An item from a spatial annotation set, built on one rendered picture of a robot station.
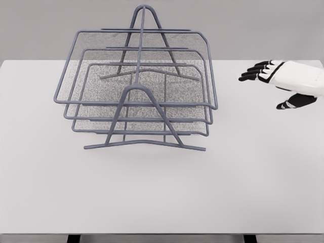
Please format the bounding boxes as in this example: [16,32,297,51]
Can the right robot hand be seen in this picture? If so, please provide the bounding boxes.
[237,60,324,110]

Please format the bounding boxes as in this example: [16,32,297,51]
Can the grey mesh tray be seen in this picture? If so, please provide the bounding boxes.
[53,29,219,110]
[71,63,211,135]
[63,47,214,126]

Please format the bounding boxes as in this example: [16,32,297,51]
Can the grey mesh tray, medium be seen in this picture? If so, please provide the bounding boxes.
[63,47,214,126]

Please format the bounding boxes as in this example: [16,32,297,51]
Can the grey mesh tray, smallest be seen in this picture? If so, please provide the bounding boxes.
[71,63,211,135]

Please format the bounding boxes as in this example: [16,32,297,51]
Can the grey wire rack frame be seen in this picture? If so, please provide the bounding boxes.
[83,4,207,152]

